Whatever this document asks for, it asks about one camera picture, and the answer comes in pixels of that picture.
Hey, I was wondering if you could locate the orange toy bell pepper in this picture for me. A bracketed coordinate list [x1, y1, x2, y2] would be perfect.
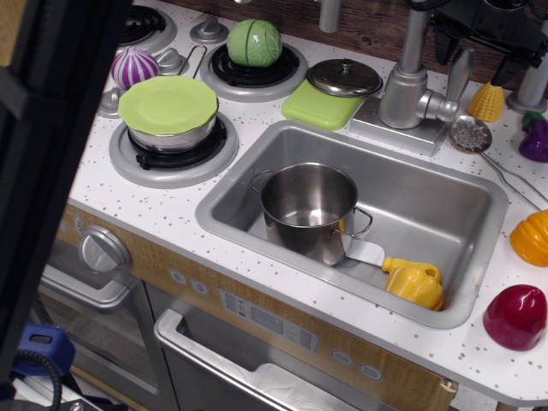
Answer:
[509, 210, 547, 267]

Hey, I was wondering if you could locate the rear left stove burner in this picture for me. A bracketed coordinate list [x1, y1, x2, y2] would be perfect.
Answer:
[116, 5, 176, 54]

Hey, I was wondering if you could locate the stove burner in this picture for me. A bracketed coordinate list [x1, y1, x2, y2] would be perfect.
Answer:
[200, 44, 308, 103]
[109, 114, 239, 189]
[116, 5, 176, 54]

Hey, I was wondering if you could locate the silver dishwasher door handle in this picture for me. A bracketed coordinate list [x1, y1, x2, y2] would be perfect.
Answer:
[154, 309, 353, 410]

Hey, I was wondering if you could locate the yellow toy corn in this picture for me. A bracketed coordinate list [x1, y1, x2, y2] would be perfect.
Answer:
[468, 83, 504, 122]

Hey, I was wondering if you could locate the green toy cabbage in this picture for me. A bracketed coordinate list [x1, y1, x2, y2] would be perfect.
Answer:
[227, 19, 283, 68]

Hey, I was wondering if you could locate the silver faucet lever handle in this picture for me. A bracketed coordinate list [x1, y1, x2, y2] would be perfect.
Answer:
[445, 47, 475, 103]

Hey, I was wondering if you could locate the grey stove knob middle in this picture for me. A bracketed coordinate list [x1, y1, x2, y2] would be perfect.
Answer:
[154, 48, 189, 76]

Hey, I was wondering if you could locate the green plastic cutting board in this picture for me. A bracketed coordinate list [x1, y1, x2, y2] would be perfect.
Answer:
[282, 80, 365, 131]

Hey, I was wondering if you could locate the silver oven dial knob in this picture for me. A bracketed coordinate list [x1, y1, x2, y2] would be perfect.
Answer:
[78, 224, 131, 273]

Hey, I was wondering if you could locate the metal slotted skimmer spoon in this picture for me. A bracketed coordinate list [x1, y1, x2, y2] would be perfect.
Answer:
[447, 115, 547, 211]

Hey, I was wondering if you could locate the rear right stove burner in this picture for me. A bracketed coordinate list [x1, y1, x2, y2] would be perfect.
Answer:
[200, 44, 308, 103]

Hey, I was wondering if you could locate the grey stove knob rear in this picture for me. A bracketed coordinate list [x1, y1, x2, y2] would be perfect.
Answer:
[190, 16, 229, 45]

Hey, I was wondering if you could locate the purple striped toy onion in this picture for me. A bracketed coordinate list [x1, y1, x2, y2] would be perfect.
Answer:
[110, 46, 159, 89]

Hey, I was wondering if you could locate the silver toy faucet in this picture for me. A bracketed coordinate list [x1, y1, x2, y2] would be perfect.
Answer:
[350, 9, 460, 157]

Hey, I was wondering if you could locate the grey rear post right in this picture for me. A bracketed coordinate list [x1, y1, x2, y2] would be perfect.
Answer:
[506, 64, 547, 114]

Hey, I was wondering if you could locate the front right stove burner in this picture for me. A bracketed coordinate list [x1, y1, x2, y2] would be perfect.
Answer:
[109, 114, 239, 189]

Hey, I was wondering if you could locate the steel bowl on burner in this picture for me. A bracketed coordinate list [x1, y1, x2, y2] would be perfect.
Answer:
[128, 115, 217, 153]

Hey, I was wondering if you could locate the yellow handled white spatula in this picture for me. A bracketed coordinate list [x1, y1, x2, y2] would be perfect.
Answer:
[340, 230, 442, 283]

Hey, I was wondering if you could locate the grey stove knob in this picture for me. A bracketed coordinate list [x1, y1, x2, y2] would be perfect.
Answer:
[190, 16, 229, 45]
[98, 87, 122, 119]
[154, 48, 189, 76]

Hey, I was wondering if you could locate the black coiled cable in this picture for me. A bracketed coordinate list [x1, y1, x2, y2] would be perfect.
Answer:
[15, 349, 63, 411]

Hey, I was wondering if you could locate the grey post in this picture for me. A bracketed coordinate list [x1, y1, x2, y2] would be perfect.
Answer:
[506, 64, 547, 114]
[319, 0, 343, 33]

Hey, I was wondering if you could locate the yellow toy bell pepper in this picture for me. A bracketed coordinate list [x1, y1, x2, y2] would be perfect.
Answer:
[385, 266, 444, 311]

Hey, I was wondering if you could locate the blue plastic clamp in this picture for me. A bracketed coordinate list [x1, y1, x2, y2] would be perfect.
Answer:
[12, 323, 75, 376]

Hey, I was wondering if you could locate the purple toy eggplant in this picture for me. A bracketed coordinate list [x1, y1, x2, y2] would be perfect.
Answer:
[519, 111, 547, 163]

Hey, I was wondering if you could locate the black camera stand frame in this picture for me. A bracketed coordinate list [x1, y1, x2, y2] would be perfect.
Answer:
[1, 1, 131, 410]

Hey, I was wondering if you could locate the grey rear post left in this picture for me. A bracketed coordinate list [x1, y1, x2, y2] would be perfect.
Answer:
[319, 0, 343, 33]

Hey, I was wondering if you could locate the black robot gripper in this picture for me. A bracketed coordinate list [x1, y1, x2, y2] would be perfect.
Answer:
[432, 1, 547, 86]

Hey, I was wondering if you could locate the green plastic plate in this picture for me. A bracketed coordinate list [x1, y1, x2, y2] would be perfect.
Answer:
[118, 76, 218, 135]

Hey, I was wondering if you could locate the metal wire utensil handle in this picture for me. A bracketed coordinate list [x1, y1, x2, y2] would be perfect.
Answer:
[178, 45, 208, 79]

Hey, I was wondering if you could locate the stainless steel pot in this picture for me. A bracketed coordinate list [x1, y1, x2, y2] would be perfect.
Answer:
[249, 163, 373, 266]

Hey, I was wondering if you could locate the red toy bell pepper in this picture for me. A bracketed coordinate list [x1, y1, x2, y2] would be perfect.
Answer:
[483, 284, 547, 351]

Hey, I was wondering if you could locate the grey stove knob left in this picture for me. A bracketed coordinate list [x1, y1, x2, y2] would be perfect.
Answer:
[98, 87, 122, 119]

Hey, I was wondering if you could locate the steel pot lid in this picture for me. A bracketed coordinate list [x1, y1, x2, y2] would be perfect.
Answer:
[307, 58, 383, 98]

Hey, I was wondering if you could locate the grey oven door handle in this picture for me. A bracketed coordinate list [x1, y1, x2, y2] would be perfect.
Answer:
[41, 265, 131, 315]

